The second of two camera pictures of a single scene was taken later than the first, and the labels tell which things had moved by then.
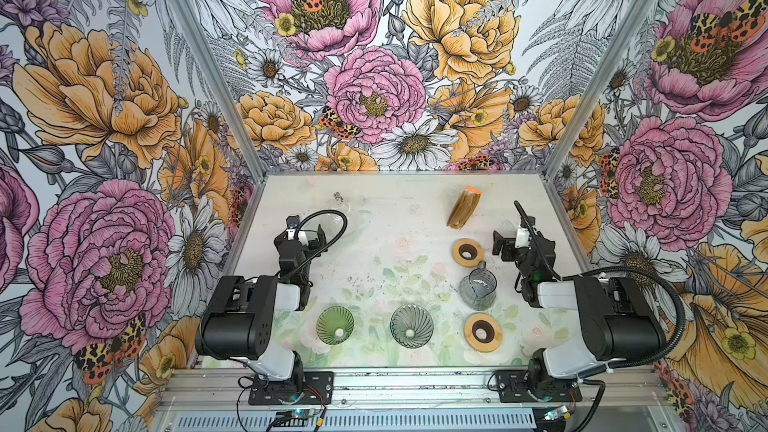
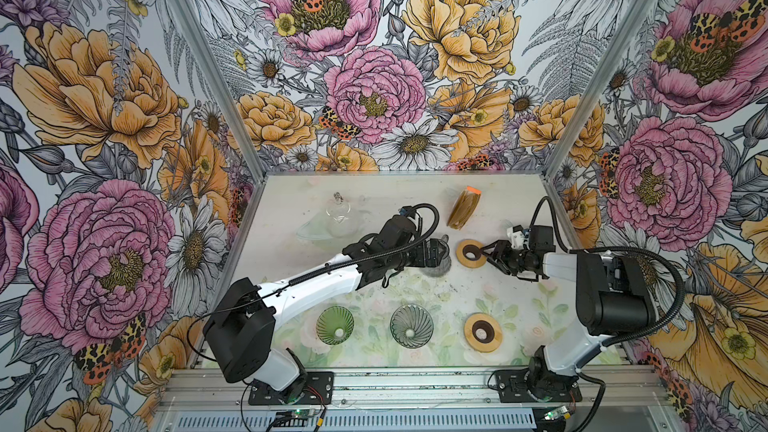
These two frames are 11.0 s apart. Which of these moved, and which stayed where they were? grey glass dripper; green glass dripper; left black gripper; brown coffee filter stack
Moved: left black gripper
Stayed: grey glass dripper; brown coffee filter stack; green glass dripper
